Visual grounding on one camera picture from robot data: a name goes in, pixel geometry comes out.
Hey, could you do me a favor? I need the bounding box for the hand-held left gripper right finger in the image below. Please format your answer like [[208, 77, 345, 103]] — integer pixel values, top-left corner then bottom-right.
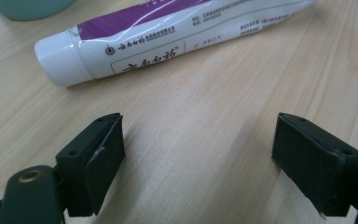
[[271, 112, 358, 217]]

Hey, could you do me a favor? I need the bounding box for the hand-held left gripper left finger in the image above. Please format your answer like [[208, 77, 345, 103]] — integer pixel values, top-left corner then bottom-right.
[[55, 112, 127, 217]]

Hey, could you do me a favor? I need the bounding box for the teal cup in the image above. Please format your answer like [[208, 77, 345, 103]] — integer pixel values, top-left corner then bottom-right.
[[0, 0, 77, 21]]

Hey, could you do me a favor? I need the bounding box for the white and purple toothpaste tube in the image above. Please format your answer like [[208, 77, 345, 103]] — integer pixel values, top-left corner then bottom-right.
[[34, 0, 318, 88]]

